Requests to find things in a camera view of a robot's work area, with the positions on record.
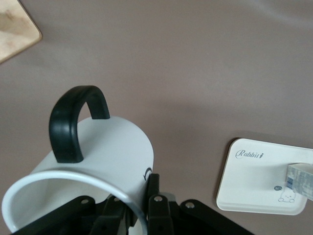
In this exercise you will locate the wooden mug stand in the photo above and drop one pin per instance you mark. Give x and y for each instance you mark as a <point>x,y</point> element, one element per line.
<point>14,27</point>

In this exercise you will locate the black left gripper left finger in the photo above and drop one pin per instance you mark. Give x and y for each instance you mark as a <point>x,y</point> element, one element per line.
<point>97,218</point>

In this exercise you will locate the blue white milk carton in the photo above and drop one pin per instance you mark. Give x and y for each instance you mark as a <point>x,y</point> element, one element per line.
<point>299,180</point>

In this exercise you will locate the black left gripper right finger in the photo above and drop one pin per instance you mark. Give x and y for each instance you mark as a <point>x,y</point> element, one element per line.
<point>171,218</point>

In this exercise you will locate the cream rabbit print tray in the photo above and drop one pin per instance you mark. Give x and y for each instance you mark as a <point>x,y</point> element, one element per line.
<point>254,186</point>

